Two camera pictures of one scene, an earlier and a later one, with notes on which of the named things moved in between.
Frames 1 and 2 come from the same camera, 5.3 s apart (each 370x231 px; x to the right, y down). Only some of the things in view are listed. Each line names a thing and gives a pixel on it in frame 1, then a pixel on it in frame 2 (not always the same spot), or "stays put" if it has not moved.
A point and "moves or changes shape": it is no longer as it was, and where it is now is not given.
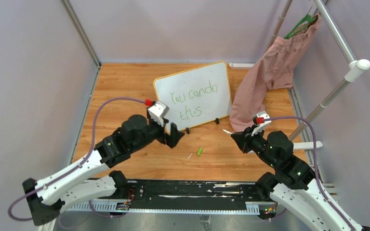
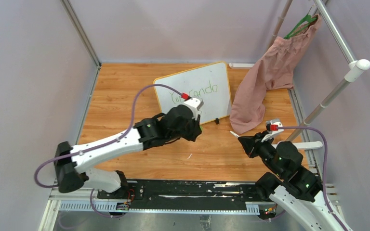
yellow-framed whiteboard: (195, 96) stays put
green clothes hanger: (299, 28) stays put
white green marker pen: (227, 131) moves or changes shape
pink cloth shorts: (272, 70) stays put
